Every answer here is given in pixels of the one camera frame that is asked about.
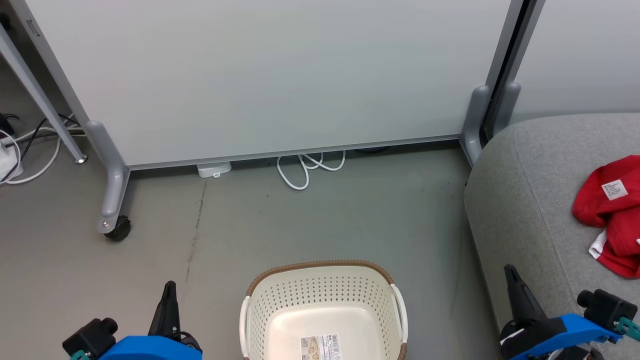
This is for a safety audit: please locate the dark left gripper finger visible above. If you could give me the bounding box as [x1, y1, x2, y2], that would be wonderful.
[148, 280, 182, 337]

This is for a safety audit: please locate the large white partition panel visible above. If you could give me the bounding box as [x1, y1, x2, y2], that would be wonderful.
[9, 0, 527, 172]

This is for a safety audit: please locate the white power strip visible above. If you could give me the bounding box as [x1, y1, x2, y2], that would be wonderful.
[0, 141, 24, 182]

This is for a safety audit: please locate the white cable by table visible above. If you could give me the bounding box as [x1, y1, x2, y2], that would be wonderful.
[0, 114, 87, 186]

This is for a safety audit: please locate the grey fabric sofa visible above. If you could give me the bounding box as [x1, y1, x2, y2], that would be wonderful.
[463, 112, 640, 360]

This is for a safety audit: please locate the narrow white partition panel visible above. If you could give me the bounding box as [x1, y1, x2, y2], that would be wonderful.
[492, 0, 640, 137]

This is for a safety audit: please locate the grey partition foot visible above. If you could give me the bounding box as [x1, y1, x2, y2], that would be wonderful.
[459, 84, 491, 167]
[492, 81, 522, 137]

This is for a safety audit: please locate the black cable by table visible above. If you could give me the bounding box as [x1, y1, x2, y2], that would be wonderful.
[0, 114, 83, 183]

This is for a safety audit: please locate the cream laundry basket brown rim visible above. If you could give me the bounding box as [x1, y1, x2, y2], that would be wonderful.
[238, 259, 409, 360]

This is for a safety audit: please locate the small white adapter box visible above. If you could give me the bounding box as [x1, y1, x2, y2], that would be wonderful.
[196, 160, 233, 179]

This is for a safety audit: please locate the coiled white floor cable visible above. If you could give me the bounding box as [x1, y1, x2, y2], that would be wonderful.
[276, 149, 347, 191]

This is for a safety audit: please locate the grey partition leg with caster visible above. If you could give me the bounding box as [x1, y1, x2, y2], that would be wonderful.
[84, 119, 133, 242]

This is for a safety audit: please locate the teal right camera connector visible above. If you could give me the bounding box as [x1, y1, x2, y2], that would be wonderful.
[614, 317, 640, 342]

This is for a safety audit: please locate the grey metal table leg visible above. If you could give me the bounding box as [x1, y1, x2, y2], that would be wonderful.
[0, 24, 89, 165]

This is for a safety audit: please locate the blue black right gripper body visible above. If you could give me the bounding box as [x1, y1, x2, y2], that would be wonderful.
[499, 313, 624, 360]

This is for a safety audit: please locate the red sports garment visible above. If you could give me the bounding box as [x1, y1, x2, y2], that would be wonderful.
[572, 155, 640, 280]

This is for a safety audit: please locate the black caster wheel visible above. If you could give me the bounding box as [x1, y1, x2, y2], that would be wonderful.
[103, 215, 133, 242]

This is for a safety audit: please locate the paper label in basket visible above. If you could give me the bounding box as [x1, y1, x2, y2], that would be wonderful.
[299, 333, 343, 360]

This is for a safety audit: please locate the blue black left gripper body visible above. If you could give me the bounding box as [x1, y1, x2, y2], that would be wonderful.
[97, 331, 204, 360]

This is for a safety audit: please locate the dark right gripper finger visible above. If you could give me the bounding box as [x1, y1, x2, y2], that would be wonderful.
[503, 263, 549, 324]

